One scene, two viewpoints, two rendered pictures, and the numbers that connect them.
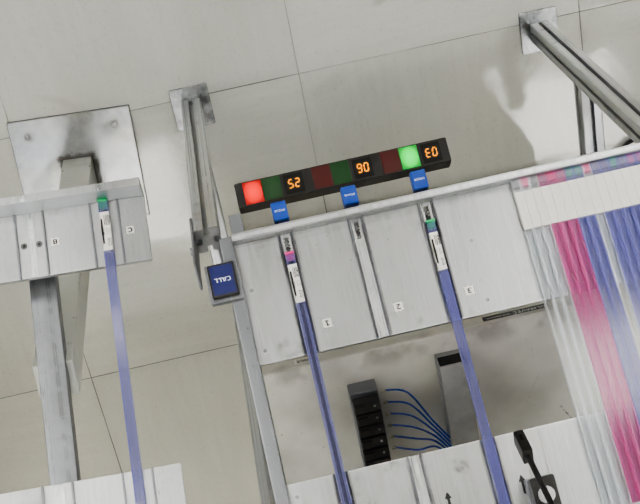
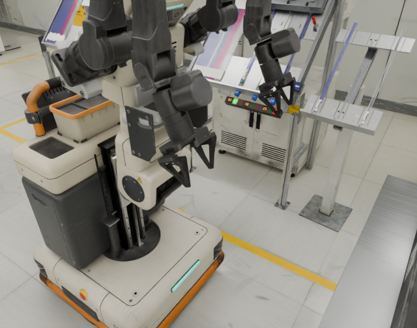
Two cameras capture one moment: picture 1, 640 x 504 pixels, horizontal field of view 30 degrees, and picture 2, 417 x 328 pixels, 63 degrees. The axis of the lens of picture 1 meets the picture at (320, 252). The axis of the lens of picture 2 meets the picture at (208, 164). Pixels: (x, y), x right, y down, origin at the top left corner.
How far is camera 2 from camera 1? 1.41 m
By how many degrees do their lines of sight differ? 34
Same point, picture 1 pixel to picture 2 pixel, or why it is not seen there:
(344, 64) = (236, 189)
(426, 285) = (253, 69)
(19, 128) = (335, 228)
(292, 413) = (307, 92)
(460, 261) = (242, 71)
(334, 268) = not seen: hidden behind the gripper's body
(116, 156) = (312, 207)
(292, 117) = (258, 188)
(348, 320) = not seen: hidden behind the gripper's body
